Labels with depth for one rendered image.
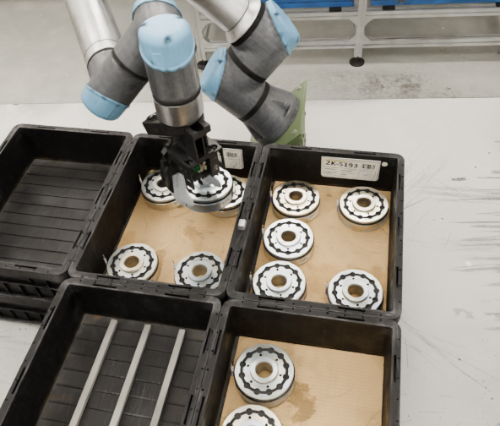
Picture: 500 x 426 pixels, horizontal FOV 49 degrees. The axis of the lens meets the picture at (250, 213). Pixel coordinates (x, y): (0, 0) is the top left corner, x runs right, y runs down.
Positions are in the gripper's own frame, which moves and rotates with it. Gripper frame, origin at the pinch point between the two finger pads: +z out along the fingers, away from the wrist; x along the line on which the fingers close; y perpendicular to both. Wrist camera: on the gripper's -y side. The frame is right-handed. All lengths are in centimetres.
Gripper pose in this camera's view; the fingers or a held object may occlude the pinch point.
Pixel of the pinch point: (192, 192)
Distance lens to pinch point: 104.4
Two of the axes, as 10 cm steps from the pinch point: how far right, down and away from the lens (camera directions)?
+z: 0.7, 6.5, 7.6
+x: 7.4, -5.4, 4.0
